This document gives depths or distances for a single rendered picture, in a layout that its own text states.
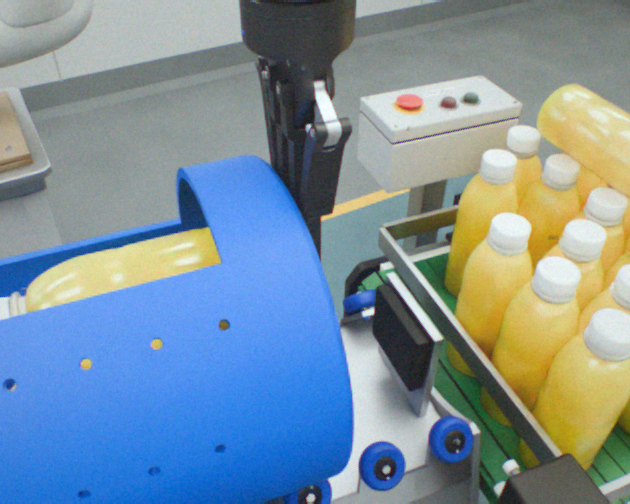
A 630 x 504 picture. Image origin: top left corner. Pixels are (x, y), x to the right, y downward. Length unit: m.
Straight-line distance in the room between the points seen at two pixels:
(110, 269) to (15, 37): 0.65
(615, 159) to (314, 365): 0.42
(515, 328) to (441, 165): 0.32
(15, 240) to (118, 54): 2.47
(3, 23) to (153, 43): 2.48
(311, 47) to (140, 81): 3.13
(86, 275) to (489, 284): 0.40
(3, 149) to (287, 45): 0.69
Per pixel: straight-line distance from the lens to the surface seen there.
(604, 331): 0.56
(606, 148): 0.71
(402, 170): 0.83
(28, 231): 1.04
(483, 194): 0.74
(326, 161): 0.41
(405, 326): 0.59
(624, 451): 0.76
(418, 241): 0.97
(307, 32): 0.38
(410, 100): 0.83
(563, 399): 0.60
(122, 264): 0.45
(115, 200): 2.65
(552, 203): 0.75
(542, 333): 0.61
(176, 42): 3.52
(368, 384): 0.70
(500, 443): 0.71
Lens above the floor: 1.48
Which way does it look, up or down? 41 degrees down
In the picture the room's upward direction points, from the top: straight up
